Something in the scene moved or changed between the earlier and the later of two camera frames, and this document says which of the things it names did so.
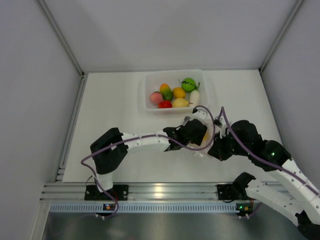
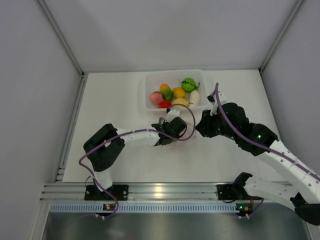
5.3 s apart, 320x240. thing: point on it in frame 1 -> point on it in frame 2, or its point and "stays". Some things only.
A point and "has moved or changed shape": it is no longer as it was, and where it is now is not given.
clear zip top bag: (206, 143) has moved or changed shape
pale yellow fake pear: (179, 102) stays
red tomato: (165, 104) stays
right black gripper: (217, 149) -> (204, 126)
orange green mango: (166, 92) stays
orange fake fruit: (179, 92) stays
